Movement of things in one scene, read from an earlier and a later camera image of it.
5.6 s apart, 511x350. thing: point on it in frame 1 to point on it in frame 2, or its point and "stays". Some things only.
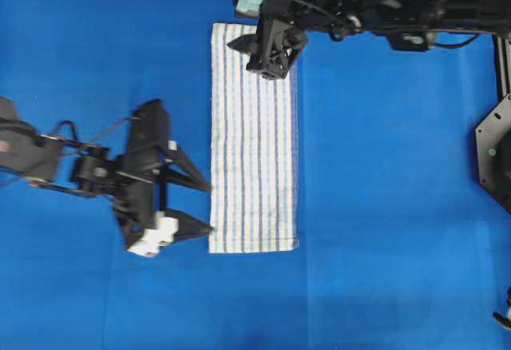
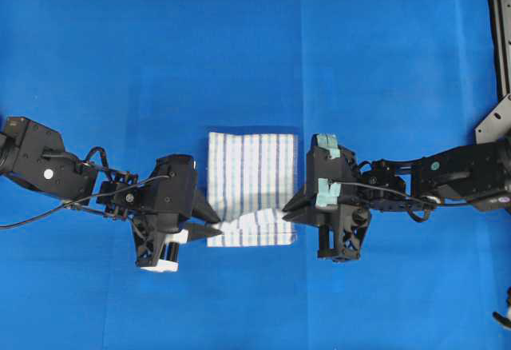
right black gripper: [280, 40] to [342, 229]
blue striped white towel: [253, 150] stays
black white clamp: [505, 322] stays
